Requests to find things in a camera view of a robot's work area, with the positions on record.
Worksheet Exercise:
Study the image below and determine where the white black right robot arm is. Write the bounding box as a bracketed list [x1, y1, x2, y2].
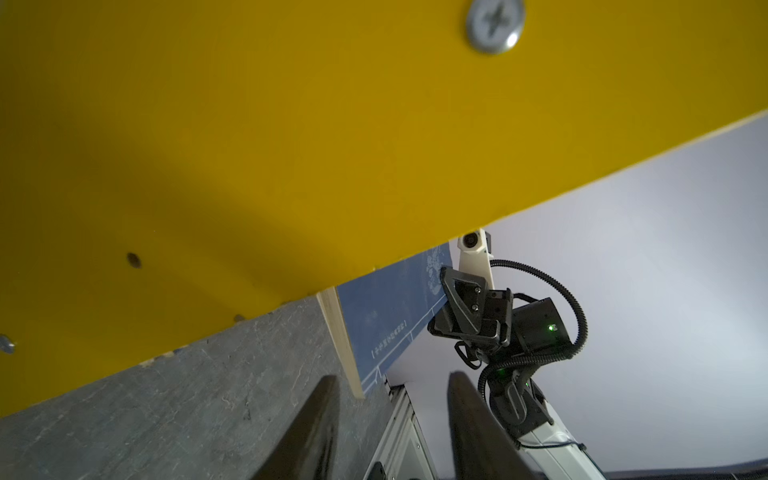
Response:
[427, 260, 604, 479]

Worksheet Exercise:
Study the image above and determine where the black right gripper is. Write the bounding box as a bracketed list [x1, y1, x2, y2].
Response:
[427, 267, 513, 350]

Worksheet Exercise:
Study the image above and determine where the yellow pink blue bookshelf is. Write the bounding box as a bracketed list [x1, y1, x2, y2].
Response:
[1, 1, 767, 415]

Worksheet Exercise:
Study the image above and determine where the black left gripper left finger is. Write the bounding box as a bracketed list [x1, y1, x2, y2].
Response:
[252, 375, 340, 479]

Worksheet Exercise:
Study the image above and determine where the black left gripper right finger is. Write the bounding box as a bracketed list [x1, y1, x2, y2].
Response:
[447, 371, 536, 480]

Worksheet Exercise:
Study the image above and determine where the blue book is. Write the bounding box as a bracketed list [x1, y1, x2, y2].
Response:
[316, 243, 453, 399]

